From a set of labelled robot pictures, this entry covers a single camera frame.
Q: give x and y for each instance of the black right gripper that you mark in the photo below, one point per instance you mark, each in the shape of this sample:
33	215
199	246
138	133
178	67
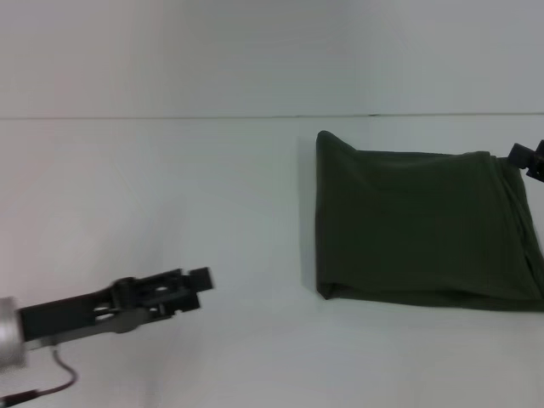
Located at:
537	163

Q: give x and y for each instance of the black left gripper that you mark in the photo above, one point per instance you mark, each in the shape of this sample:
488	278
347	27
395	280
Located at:
76	316

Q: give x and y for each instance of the dark green shirt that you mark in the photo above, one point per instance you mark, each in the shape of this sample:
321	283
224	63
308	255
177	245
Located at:
416	225

